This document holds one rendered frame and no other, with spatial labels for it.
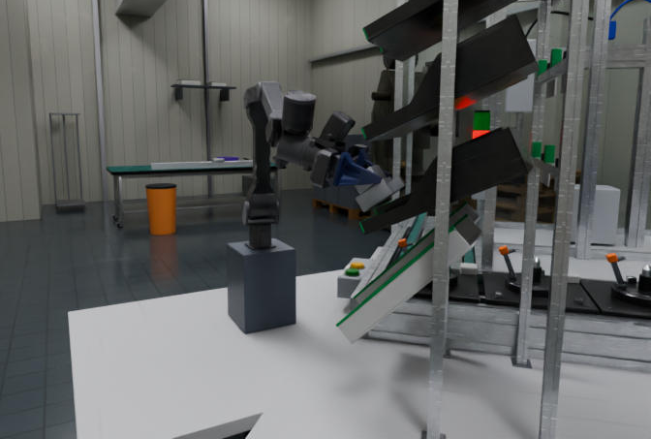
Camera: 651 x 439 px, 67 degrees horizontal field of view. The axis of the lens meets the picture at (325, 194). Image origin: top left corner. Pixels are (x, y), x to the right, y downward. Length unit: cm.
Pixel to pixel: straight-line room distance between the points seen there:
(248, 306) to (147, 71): 860
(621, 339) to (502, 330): 24
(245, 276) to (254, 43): 920
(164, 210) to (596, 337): 566
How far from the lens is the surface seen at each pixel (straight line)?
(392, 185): 86
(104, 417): 104
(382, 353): 119
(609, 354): 127
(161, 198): 639
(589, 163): 213
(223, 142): 997
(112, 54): 965
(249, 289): 125
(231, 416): 98
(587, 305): 129
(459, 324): 122
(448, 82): 77
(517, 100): 229
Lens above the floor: 137
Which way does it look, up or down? 8 degrees down
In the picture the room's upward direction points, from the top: straight up
